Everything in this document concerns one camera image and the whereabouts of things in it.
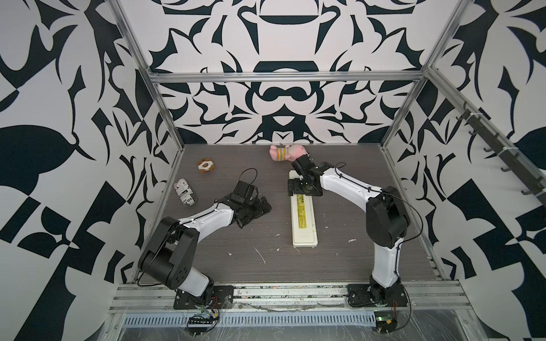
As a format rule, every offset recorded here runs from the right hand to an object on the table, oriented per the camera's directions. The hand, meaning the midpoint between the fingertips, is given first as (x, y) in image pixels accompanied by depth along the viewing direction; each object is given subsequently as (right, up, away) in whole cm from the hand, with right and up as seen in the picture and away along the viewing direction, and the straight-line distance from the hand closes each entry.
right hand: (297, 187), depth 94 cm
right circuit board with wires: (+26, -42, -23) cm, 55 cm away
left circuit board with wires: (-35, -44, -21) cm, 60 cm away
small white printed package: (-49, -4, +3) cm, 49 cm away
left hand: (-15, -8, -3) cm, 17 cm away
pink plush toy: (-4, +16, +14) cm, 22 cm away
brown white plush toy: (-44, +10, +14) cm, 48 cm away
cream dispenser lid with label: (+1, -11, -11) cm, 15 cm away
